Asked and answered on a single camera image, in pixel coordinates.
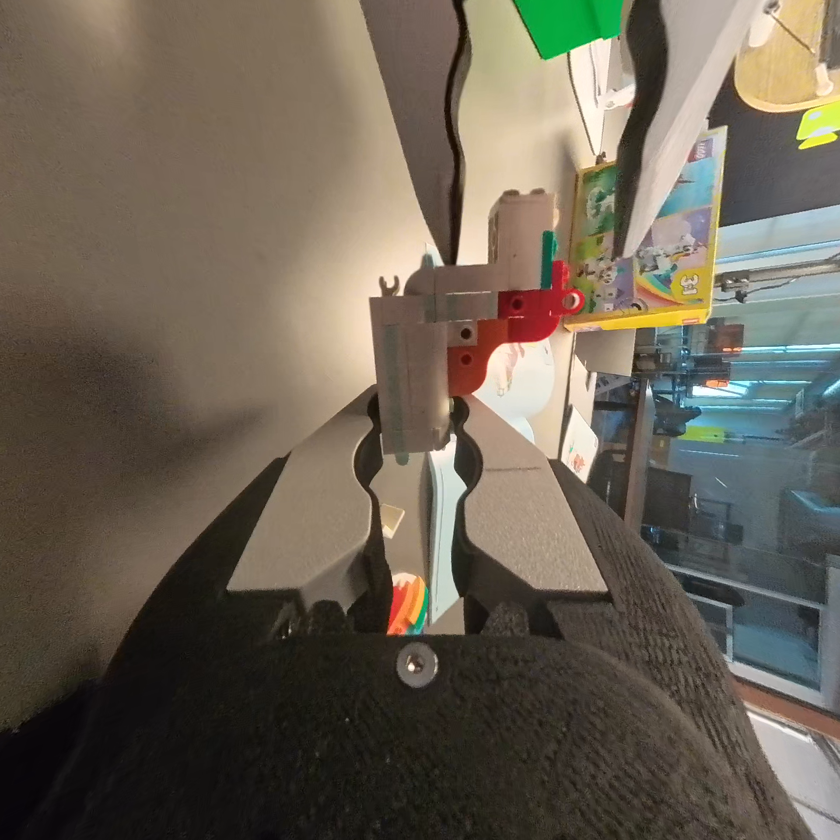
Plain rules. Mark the open light blue instruction booklet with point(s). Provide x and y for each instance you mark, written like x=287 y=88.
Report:
x=442 y=538

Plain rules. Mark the yellow lego box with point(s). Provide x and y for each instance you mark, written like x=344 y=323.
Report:
x=682 y=262

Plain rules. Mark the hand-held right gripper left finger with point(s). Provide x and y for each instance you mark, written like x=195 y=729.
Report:
x=301 y=519

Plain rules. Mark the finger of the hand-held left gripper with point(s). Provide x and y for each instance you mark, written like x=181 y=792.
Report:
x=414 y=79
x=696 y=79

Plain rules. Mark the closed booklet orange animal cover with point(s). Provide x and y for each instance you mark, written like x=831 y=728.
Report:
x=577 y=439

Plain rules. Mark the white red green lego model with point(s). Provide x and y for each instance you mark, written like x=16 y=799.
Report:
x=420 y=367

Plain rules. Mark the small white lego piece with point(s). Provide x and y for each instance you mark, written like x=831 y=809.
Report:
x=392 y=522

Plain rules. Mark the round rainbow lego build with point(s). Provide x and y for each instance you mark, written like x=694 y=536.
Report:
x=409 y=604

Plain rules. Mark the large black panel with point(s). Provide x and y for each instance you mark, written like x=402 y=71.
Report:
x=754 y=187

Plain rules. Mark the wooden board stand white base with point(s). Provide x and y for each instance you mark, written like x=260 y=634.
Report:
x=774 y=73

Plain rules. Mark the green plastic bin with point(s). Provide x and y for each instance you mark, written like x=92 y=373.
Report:
x=571 y=19

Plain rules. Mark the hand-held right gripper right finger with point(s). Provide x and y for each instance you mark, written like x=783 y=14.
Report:
x=532 y=525

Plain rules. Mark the yellow-green camera logo sign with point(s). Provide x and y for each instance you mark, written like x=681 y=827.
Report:
x=817 y=128

